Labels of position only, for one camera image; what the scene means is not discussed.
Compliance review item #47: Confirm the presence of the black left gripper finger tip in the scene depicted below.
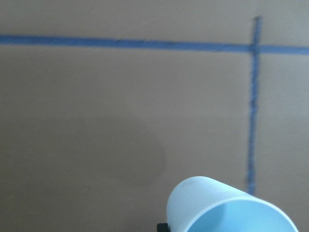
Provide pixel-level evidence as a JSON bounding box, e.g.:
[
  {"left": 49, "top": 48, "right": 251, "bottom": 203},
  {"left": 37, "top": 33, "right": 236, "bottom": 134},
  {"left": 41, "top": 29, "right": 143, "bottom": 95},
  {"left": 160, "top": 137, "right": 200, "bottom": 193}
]
[{"left": 156, "top": 223, "right": 169, "bottom": 232}]

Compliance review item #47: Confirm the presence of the vertical blue tape strip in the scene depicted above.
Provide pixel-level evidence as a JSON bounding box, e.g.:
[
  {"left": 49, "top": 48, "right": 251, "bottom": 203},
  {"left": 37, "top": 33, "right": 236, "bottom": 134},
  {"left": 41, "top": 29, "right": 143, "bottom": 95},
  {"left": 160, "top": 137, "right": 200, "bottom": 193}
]
[{"left": 247, "top": 16, "right": 262, "bottom": 196}]

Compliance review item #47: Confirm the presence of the horizontal blue tape strip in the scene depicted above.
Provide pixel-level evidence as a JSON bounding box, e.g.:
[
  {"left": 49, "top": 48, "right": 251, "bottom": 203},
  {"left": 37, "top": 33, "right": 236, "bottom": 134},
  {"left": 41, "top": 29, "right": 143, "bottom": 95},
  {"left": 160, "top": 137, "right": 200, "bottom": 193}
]
[{"left": 0, "top": 35, "right": 309, "bottom": 55}]

